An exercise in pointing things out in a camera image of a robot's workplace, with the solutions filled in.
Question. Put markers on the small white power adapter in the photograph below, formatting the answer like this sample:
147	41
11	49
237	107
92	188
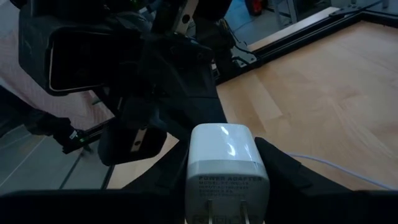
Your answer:
224	149

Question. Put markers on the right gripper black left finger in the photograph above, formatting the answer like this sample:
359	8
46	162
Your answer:
93	208

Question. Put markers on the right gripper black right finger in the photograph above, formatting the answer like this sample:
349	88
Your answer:
311	205

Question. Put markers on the black aluminium table frame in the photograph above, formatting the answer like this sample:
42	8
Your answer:
295	43

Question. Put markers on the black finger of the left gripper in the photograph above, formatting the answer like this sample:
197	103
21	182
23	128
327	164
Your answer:
180	68
192	112

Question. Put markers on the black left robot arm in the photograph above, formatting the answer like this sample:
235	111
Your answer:
62	133

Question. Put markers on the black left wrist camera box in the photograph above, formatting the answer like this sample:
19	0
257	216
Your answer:
81	59

